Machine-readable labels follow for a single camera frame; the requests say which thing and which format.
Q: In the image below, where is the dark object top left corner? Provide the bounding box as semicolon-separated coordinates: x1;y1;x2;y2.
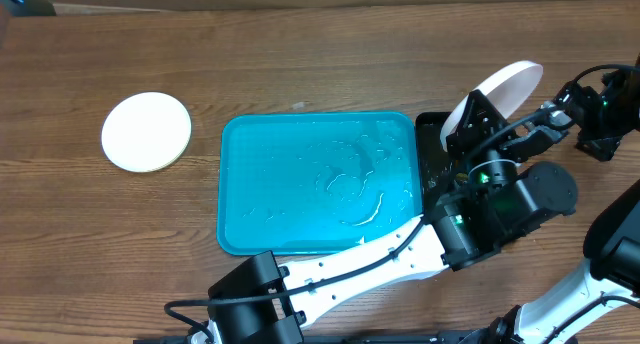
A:
1;0;56;17

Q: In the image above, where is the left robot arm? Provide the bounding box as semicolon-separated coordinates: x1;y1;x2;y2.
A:
187;90;577;343

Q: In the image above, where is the teal plastic tray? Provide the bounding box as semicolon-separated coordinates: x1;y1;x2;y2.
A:
216;111;422;256

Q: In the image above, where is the white plate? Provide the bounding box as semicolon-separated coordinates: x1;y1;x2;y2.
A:
101;92;192;173
439;60;545;153

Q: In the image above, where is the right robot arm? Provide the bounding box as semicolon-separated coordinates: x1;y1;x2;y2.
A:
463;64;639;343

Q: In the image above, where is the black rectangular tray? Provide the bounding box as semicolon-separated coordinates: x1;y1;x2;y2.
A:
415;112;459;198

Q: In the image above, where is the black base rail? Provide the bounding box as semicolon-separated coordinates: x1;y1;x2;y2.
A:
132;331;501;344

